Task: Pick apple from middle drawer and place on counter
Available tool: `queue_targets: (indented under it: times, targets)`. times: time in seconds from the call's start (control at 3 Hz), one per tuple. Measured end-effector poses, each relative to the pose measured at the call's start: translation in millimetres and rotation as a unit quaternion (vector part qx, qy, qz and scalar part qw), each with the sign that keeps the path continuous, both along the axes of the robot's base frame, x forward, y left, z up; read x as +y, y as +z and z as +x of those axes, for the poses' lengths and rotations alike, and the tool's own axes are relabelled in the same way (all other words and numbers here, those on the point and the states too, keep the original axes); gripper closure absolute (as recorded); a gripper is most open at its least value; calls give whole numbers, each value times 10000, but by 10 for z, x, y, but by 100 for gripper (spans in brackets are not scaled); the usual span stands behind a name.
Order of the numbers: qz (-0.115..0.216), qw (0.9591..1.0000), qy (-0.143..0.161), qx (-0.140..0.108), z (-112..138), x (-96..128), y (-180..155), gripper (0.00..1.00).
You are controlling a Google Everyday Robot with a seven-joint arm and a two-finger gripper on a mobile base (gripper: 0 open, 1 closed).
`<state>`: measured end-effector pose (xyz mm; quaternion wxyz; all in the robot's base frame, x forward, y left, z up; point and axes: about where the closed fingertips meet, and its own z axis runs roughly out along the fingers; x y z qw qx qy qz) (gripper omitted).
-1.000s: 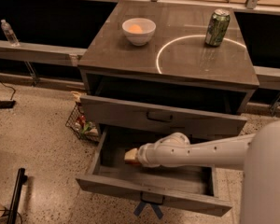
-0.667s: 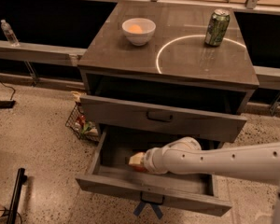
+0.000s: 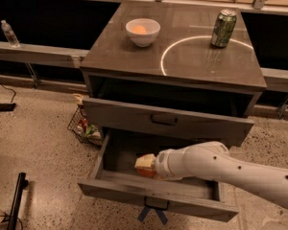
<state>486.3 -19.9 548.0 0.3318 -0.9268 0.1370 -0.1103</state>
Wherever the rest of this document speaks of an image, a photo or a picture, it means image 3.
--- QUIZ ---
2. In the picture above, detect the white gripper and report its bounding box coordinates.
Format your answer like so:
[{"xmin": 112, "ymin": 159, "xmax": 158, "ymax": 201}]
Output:
[{"xmin": 134, "ymin": 149, "xmax": 182, "ymax": 180}]

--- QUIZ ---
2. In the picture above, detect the red apple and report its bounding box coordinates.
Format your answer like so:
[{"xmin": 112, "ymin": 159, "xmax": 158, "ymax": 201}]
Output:
[{"xmin": 136, "ymin": 169, "xmax": 156, "ymax": 178}]

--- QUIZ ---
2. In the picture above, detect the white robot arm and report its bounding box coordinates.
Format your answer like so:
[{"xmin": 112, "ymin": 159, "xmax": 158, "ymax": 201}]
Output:
[{"xmin": 134, "ymin": 142, "xmax": 288, "ymax": 210}]

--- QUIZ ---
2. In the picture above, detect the grey middle drawer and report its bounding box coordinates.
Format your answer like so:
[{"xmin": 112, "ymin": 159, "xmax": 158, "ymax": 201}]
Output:
[{"xmin": 79, "ymin": 129, "xmax": 238, "ymax": 222}]

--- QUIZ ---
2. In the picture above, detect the grey drawer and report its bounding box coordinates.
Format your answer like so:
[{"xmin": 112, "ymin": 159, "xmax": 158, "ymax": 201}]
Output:
[
  {"xmin": 83, "ymin": 98, "xmax": 253, "ymax": 146},
  {"xmin": 79, "ymin": 129, "xmax": 238, "ymax": 222}
]

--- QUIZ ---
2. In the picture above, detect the grey top drawer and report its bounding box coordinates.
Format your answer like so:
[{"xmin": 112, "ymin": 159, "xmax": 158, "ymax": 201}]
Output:
[{"xmin": 83, "ymin": 98, "xmax": 253, "ymax": 146}]

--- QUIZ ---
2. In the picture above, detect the grey wooden drawer cabinet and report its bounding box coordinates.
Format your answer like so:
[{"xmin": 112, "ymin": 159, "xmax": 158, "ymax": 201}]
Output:
[{"xmin": 80, "ymin": 1, "xmax": 268, "ymax": 151}]

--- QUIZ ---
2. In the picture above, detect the white ceramic bowl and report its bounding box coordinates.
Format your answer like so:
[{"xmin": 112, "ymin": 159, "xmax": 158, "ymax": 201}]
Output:
[{"xmin": 126, "ymin": 18, "xmax": 160, "ymax": 47}]

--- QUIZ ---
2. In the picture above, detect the orange fruit in bowl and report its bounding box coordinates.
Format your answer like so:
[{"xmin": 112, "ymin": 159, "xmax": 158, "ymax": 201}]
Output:
[{"xmin": 132, "ymin": 25, "xmax": 147, "ymax": 35}]

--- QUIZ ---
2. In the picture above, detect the green soda can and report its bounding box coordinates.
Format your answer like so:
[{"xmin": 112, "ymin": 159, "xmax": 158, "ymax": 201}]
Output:
[{"xmin": 210, "ymin": 9, "xmax": 237, "ymax": 48}]

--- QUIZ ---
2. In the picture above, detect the clear plastic water bottle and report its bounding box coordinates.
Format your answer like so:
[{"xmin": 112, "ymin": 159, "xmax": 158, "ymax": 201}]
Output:
[{"xmin": 1, "ymin": 20, "xmax": 20, "ymax": 48}]

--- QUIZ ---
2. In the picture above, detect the black wire basket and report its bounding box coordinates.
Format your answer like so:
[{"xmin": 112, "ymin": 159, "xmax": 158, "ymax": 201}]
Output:
[{"xmin": 67, "ymin": 106, "xmax": 102, "ymax": 146}]

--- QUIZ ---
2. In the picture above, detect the black metal stand post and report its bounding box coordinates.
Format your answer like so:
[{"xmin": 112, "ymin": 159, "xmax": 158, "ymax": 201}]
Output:
[{"xmin": 7, "ymin": 172, "xmax": 28, "ymax": 230}]

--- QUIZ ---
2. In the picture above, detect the black power adapter with cable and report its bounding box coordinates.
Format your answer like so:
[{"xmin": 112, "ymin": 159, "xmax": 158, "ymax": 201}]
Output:
[{"xmin": 0, "ymin": 81, "xmax": 16, "ymax": 112}]

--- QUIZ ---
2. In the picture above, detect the grey metal rail shelf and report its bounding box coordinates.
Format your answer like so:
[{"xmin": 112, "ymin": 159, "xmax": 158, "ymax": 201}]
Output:
[{"xmin": 0, "ymin": 41, "xmax": 88, "ymax": 68}]

